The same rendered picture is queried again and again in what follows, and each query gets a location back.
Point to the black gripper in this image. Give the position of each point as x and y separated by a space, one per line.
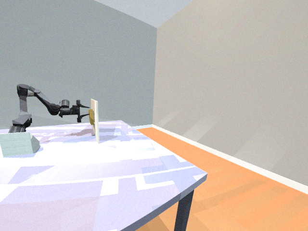
79 116

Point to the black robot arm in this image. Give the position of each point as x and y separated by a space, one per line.
24 120

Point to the cream flat panel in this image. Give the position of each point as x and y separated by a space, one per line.
94 106

